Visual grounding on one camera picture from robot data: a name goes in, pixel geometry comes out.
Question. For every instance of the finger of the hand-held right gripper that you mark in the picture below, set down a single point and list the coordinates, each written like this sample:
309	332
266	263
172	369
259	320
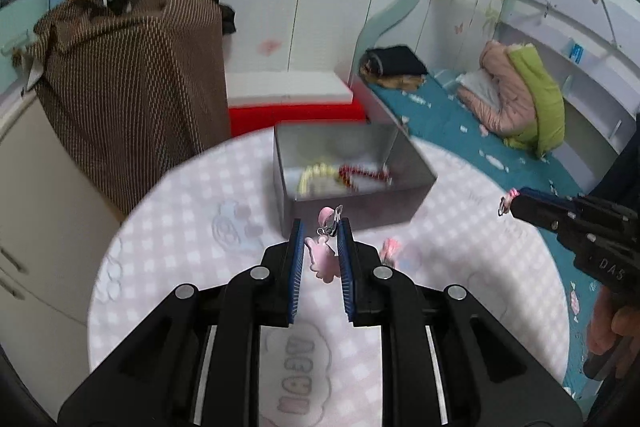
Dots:
542	196
537	213

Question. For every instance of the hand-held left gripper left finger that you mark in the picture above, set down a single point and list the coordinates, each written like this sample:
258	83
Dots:
296	272

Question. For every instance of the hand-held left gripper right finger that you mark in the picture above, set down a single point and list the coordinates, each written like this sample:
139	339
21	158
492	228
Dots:
346	272

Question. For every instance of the pink hair clip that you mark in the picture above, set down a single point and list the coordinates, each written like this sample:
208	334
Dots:
390	249
507	202

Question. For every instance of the grey metal box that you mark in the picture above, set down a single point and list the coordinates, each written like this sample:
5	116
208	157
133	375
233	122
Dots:
350	212

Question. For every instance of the person's right hand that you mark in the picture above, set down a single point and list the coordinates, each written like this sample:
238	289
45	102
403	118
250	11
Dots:
610	324

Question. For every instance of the teal printed bedsheet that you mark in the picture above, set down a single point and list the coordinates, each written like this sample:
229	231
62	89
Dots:
450	142

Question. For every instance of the pink padded jacket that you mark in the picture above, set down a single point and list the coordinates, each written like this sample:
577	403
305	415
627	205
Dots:
500	87

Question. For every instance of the round table with checked cloth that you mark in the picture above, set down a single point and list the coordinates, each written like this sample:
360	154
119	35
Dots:
175	257

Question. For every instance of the white pillow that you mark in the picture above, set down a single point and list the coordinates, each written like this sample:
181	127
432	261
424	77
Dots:
480	84

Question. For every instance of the small blue box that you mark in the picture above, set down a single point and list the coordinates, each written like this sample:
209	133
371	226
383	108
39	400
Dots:
576	52

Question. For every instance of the folded yellow patterned cloth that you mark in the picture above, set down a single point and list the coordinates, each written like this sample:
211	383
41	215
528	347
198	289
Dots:
400	83

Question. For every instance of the white and red storage box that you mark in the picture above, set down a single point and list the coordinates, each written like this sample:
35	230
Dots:
285	84

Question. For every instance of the folded dark clothes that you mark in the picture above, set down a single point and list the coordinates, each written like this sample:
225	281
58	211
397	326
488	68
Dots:
395	59

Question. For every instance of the pale pink butterfly sticker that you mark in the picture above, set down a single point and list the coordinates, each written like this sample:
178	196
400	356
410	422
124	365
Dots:
270	47

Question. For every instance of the brown dotted cloth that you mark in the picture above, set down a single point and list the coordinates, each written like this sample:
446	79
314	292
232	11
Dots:
125	97

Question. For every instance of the cream lower cabinet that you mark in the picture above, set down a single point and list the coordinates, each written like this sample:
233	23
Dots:
45	207

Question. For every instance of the black cloth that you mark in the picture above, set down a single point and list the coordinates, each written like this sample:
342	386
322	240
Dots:
228	18

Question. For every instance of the teal drawer unit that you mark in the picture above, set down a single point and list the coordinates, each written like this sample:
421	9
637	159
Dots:
20	22

